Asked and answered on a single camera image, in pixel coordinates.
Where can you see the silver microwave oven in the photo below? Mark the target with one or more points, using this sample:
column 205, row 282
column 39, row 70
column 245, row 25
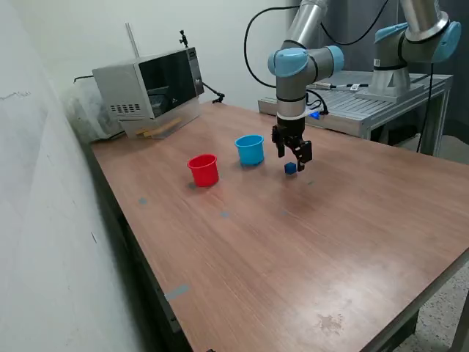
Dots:
column 121, row 88

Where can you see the white thin rod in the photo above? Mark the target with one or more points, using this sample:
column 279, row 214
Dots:
column 132, row 40

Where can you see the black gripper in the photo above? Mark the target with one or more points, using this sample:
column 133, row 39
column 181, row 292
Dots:
column 289, row 130

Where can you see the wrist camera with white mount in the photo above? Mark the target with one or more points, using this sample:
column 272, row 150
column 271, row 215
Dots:
column 314, row 113

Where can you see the clear plastic bag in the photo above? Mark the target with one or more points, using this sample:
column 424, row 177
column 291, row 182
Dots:
column 84, row 113

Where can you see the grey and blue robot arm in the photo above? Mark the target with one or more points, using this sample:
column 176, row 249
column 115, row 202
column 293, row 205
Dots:
column 289, row 84

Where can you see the blue cube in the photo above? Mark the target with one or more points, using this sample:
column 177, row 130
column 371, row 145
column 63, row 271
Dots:
column 289, row 168

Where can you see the long blue tape strip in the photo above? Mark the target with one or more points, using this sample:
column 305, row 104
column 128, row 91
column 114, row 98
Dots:
column 176, row 292

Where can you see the blue plastic cup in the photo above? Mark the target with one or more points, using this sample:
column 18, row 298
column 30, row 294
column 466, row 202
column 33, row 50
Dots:
column 251, row 152

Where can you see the grey metal table bracket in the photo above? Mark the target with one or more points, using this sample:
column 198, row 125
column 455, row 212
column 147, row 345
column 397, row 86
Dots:
column 172, row 319

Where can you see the aluminium profile robot stand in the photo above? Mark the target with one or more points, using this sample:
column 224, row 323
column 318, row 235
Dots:
column 366, row 106

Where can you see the black clamp mount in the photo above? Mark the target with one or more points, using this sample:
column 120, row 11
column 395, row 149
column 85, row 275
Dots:
column 183, row 38

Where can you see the aluminium base mounting plate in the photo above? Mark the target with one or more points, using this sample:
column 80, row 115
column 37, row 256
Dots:
column 388, row 94

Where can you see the silver connector box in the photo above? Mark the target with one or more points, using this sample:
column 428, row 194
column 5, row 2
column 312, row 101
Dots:
column 324, row 86

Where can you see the red plastic cup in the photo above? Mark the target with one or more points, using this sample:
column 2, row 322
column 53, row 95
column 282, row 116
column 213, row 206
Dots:
column 203, row 174

